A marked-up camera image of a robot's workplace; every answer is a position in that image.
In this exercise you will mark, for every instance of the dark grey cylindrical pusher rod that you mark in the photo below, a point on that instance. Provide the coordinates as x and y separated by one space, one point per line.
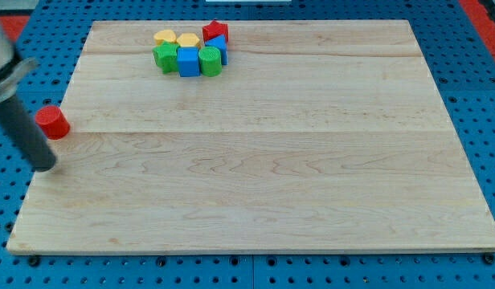
26 135

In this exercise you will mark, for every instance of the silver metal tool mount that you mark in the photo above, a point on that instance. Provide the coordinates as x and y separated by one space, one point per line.
13 67

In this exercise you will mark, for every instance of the red cylinder block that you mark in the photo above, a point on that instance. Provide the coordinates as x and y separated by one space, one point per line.
52 122

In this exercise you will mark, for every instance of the wooden board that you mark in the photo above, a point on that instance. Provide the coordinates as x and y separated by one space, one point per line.
318 137

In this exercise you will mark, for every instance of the green star block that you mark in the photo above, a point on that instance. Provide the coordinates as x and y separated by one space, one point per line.
166 57

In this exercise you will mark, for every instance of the yellow heart block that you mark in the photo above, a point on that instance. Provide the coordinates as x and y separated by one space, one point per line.
162 36

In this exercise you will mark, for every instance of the blue cube block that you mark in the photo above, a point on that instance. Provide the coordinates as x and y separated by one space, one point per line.
187 61

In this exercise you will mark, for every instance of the yellow hexagon block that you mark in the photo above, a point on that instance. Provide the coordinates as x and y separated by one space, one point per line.
188 40

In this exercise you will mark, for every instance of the green cylinder block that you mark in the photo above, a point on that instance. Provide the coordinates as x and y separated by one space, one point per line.
210 61

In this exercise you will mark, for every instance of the red star block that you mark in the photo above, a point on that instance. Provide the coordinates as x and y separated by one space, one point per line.
215 29

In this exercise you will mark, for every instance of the blue triangle block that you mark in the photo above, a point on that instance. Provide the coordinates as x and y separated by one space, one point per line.
220 43

